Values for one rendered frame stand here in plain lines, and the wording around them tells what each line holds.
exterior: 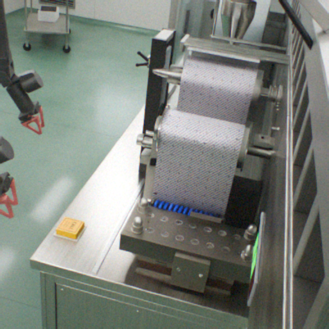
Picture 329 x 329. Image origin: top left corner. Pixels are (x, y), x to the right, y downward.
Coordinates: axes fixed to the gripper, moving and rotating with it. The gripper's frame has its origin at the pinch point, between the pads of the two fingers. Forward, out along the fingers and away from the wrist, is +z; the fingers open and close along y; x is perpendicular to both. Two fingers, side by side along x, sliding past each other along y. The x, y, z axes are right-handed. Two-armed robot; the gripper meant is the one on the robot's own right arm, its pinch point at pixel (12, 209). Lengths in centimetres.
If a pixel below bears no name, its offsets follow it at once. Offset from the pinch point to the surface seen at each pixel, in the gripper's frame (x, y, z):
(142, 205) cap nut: -33.0, 3.5, 17.5
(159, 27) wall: -31, 581, 124
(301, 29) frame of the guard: -86, -13, -21
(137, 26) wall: -1, 591, 113
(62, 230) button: -5.6, 6.1, 17.3
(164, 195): -39.0, 9.6, 21.3
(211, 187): -54, 5, 22
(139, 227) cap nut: -31.7, -6.2, 17.6
